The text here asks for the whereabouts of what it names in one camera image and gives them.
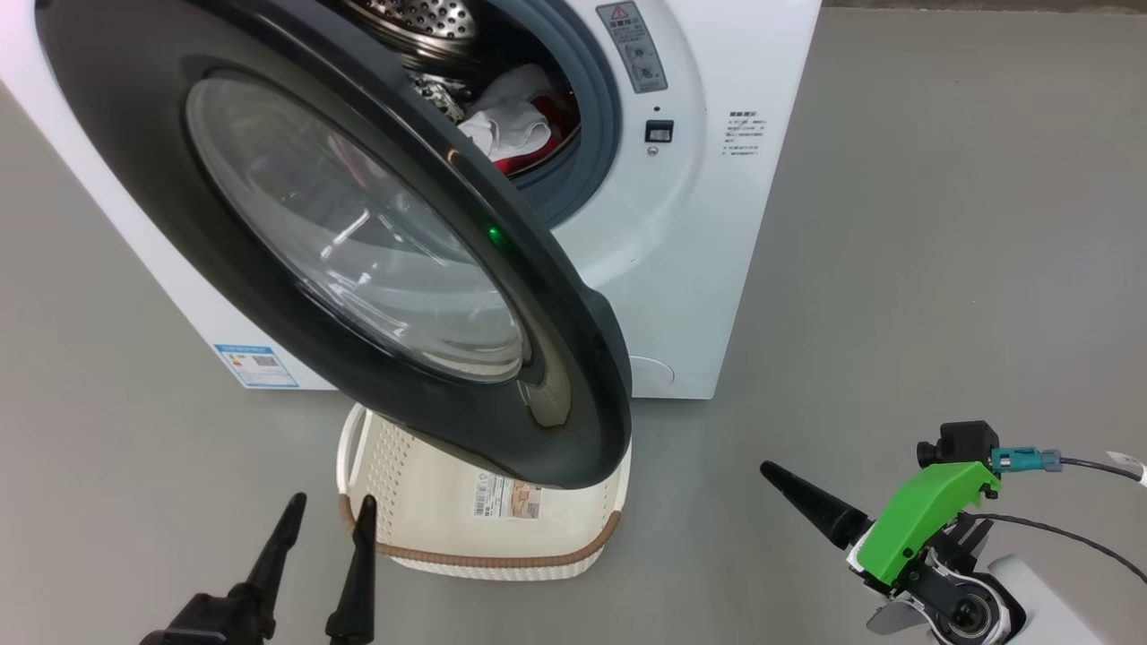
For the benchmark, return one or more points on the grey warning sticker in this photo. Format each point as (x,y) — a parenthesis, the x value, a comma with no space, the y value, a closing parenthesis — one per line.
(633,47)

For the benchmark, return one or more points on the round black glass washer door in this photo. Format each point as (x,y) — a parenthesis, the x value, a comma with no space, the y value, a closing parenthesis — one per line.
(179,233)

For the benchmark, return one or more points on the grey rubber door gasket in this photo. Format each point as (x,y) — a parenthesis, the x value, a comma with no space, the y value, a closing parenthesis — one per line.
(596,125)

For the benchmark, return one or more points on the white front-load washing machine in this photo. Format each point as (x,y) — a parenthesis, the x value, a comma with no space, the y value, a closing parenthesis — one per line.
(717,269)

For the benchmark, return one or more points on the black door latch socket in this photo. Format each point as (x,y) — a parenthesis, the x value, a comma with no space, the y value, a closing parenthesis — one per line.
(659,132)

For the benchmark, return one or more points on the round white filter cover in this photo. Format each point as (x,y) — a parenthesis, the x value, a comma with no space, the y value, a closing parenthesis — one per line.
(654,372)

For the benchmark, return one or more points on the steel perforated washer drum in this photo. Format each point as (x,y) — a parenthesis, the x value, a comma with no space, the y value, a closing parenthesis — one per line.
(430,18)

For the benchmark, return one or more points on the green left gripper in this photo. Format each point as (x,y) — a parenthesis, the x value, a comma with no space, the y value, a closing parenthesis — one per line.
(193,627)

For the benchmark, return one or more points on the paper basket label sticker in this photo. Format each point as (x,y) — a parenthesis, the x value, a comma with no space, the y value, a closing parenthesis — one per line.
(506,497)

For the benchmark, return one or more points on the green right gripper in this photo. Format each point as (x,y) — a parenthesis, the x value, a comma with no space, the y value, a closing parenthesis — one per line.
(923,520)

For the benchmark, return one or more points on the cream perforated laundry basket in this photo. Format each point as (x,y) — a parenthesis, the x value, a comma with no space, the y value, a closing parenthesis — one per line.
(430,528)

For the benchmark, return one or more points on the white cloth garment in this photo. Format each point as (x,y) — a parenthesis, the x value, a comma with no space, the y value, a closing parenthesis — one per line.
(511,112)

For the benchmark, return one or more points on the blue energy label sticker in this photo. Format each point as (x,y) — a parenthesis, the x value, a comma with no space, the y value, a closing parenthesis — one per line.
(257,365)

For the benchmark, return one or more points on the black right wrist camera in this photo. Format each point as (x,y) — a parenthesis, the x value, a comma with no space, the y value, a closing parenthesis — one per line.
(963,442)

